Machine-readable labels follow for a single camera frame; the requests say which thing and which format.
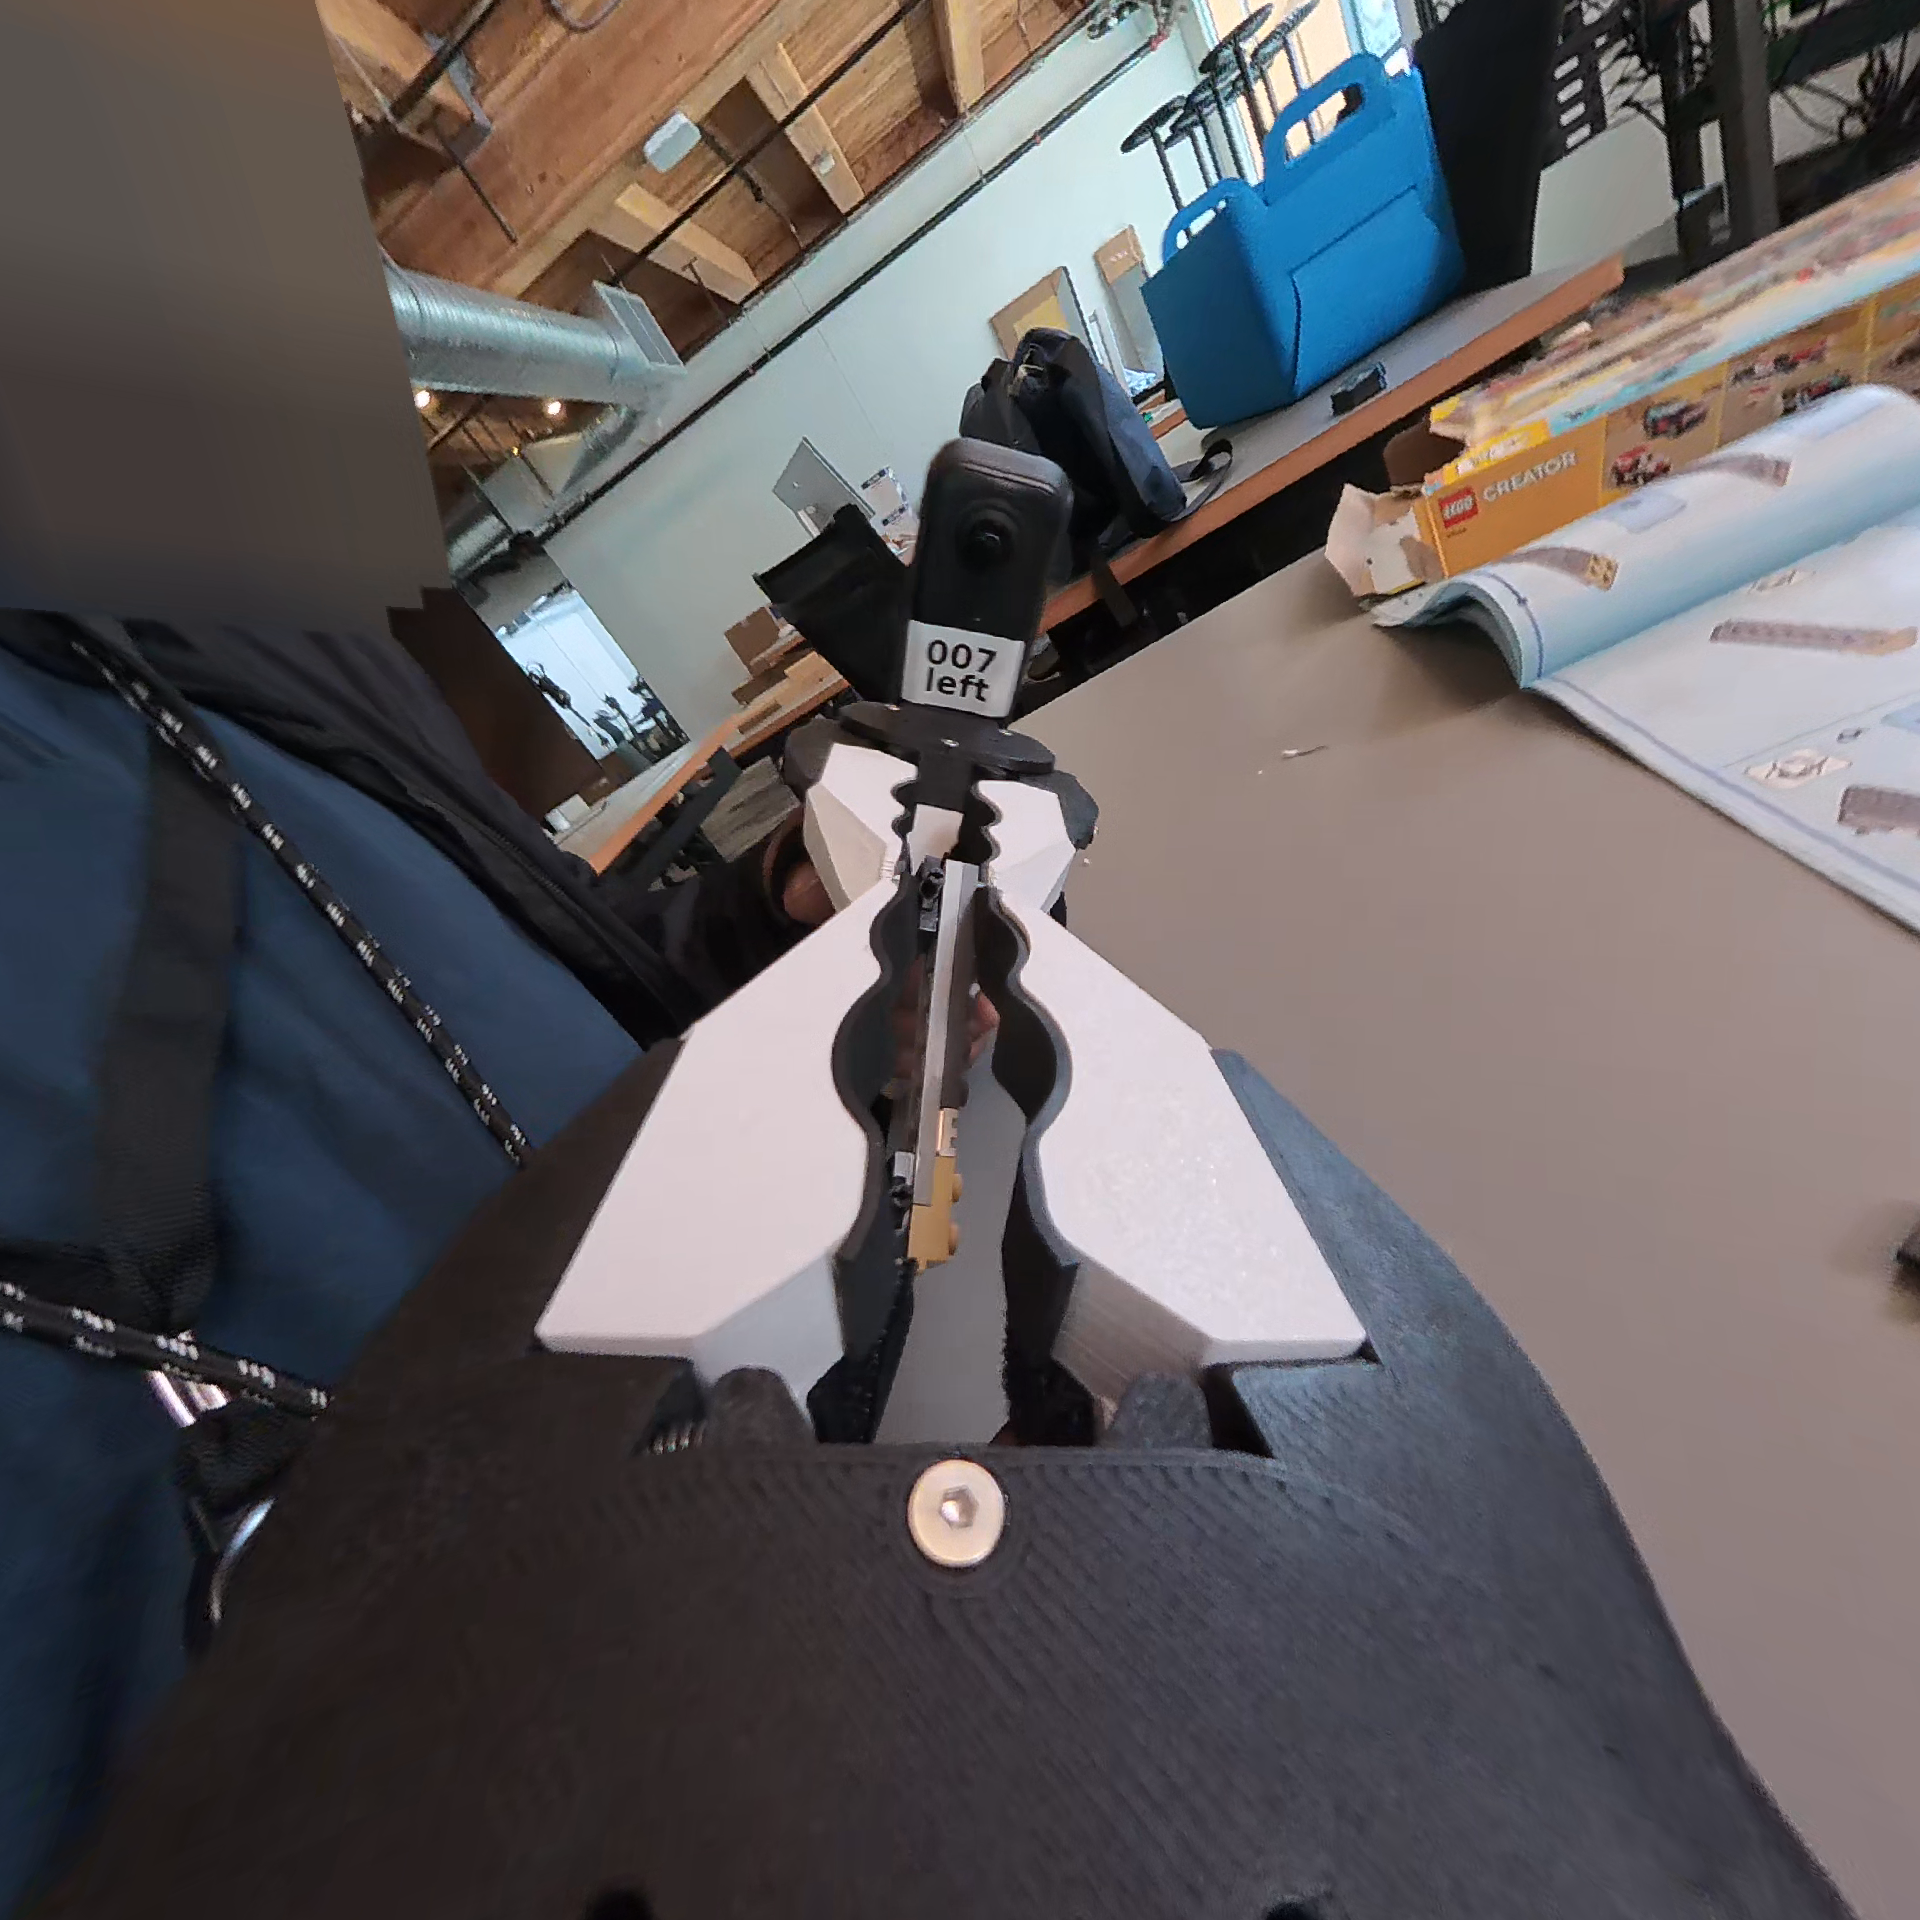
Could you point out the black bar stools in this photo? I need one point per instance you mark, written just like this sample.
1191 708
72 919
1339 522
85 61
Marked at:
1200 105

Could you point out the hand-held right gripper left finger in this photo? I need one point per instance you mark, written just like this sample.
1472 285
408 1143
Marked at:
704 1185

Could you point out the blue felt tote bag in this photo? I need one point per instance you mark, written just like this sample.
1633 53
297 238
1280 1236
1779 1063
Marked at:
1320 285

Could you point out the wood-edged grey table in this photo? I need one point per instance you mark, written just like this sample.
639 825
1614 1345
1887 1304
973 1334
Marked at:
1410 360

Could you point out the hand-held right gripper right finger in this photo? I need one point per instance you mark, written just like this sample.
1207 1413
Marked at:
1200 1200

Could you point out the dark blue backpack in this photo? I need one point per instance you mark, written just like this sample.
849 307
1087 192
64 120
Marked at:
1095 434

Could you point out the black fabric flag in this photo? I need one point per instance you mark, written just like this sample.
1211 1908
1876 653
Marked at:
1485 134

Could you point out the black jacket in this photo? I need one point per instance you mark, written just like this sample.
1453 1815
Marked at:
494 781

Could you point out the small dark object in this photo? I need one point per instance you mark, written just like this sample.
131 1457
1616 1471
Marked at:
1358 391

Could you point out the grey and tan brick beam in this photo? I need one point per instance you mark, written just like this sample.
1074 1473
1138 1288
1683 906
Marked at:
938 1051

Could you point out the black office chair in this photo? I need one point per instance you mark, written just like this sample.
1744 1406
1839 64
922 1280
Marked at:
841 600

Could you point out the black equipment rack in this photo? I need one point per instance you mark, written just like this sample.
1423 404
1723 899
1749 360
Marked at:
1741 105

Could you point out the instruction booklet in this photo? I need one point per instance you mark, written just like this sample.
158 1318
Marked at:
1724 645

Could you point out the yellow toy set box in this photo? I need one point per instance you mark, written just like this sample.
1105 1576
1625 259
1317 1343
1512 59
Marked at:
1650 391

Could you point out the person's left hand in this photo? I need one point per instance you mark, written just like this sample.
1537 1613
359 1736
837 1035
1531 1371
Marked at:
803 884

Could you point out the person in blue hoodie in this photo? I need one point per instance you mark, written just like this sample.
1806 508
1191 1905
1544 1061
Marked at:
345 1051

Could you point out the silver ventilation duct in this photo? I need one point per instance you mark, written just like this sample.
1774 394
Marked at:
510 331

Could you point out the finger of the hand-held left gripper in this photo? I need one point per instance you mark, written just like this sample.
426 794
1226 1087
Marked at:
854 825
1028 840

